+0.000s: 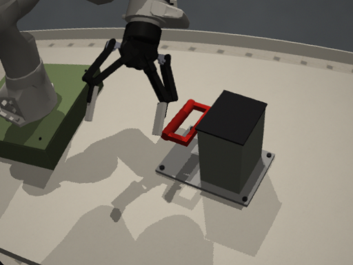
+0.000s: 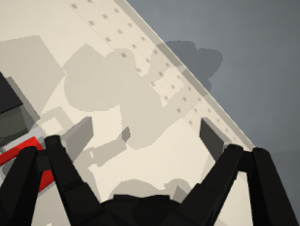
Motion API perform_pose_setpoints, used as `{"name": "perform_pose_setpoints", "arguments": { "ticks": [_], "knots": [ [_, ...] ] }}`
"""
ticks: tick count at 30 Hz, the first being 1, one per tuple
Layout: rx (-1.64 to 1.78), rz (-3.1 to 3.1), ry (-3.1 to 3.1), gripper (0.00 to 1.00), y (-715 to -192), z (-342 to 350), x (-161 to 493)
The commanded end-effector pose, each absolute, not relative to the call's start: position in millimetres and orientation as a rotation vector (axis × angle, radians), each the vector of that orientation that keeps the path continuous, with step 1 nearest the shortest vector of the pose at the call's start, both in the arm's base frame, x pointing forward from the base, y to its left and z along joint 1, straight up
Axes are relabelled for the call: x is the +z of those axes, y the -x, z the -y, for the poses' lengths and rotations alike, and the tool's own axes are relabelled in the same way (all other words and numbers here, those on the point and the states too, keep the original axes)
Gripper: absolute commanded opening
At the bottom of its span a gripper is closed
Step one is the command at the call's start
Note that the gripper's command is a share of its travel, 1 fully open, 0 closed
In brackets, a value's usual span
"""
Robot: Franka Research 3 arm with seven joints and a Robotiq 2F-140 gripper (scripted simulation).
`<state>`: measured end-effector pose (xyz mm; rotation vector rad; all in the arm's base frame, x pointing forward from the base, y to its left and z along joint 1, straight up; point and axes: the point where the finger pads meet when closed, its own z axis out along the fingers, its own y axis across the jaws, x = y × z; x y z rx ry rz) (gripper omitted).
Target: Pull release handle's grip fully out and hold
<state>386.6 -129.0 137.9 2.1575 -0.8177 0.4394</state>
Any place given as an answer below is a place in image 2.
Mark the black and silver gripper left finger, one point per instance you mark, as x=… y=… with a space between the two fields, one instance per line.
x=19 y=190

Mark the grey base plate with bolts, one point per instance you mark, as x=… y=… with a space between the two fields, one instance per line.
x=33 y=129

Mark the black box with red handle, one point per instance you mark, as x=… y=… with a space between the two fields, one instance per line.
x=12 y=127

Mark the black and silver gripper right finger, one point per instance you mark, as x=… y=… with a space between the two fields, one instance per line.
x=269 y=203

